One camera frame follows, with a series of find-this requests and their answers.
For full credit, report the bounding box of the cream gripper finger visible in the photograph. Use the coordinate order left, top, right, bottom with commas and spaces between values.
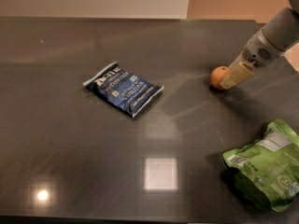
220, 62, 254, 90
229, 53, 247, 69

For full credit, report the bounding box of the orange fruit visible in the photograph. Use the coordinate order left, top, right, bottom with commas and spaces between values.
209, 66, 230, 91

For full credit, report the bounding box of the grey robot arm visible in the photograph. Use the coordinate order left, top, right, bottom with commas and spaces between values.
218, 0, 299, 90

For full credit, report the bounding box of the green snack bag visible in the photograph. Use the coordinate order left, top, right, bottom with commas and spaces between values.
222, 119, 299, 213

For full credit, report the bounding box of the blue chip bag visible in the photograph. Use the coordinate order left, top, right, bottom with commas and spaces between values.
83, 62, 164, 118

